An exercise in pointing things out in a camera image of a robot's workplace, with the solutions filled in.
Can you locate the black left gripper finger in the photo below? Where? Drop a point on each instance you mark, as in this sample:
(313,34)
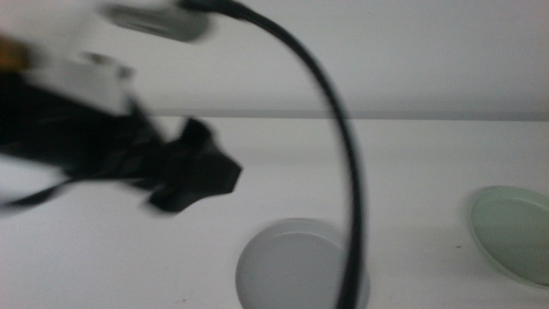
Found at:
(195,135)
(201,176)

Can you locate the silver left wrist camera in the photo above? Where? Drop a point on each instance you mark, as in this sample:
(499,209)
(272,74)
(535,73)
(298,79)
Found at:
(163,23)

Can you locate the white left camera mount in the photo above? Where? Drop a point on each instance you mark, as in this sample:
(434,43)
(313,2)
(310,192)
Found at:
(81,81)

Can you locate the pale green shallow bowl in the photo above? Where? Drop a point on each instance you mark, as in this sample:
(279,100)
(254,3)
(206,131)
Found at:
(514,232)

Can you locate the white backdrop panel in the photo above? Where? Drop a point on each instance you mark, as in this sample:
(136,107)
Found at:
(429,51)

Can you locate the grey shallow bowl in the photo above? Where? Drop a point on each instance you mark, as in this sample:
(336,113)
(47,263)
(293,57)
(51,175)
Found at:
(296,270)

